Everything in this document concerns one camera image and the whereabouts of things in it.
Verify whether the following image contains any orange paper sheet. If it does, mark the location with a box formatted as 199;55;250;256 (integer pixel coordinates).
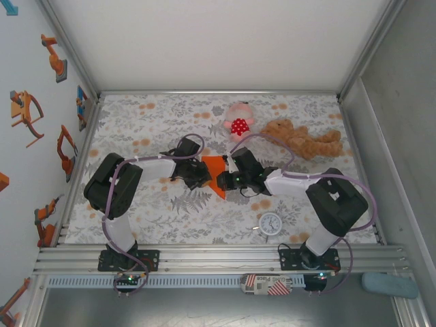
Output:
200;155;228;200

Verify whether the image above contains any white alarm clock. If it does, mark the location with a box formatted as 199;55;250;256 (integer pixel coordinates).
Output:
251;211;283;243

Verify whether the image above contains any pink doll red dotted dress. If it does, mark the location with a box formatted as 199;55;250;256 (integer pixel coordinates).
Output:
223;101;256;144

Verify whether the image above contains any floral print tablecloth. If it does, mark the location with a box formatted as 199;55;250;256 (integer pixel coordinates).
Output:
64;93;379;245

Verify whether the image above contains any brown teddy bear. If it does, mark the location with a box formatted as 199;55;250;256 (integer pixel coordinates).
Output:
260;119;344;160

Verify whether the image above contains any grey-blue foam pad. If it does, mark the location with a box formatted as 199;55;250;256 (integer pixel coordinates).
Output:
361;271;419;300

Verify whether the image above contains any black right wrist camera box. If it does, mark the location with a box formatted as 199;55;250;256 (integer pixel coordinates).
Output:
226;146;263;174

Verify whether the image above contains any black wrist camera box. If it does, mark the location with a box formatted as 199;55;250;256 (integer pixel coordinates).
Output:
226;146;263;174
176;138;202;159

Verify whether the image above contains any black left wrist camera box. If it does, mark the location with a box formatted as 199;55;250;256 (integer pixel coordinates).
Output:
176;138;202;159

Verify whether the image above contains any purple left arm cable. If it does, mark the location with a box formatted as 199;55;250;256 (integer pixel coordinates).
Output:
101;133;204;298

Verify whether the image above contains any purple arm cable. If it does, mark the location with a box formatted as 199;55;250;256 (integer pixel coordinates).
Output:
230;133;377;296
101;133;204;298

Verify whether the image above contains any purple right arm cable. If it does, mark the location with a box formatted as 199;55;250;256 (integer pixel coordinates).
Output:
230;133;377;296

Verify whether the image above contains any aluminium profile frame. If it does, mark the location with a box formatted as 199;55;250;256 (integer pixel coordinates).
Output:
32;0;430;327

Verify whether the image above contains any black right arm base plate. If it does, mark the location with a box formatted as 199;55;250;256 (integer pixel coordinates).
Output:
278;248;341;272

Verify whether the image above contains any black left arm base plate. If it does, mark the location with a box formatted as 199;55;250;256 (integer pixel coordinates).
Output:
97;249;161;273

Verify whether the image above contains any white slotted cable duct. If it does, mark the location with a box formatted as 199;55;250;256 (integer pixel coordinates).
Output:
46;275;307;287

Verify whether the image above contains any blue orange machine wall sticker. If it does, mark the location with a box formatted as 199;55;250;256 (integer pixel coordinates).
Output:
75;84;90;132

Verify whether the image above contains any orange chair machine wall sticker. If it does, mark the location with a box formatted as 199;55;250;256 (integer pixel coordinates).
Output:
9;90;46;149

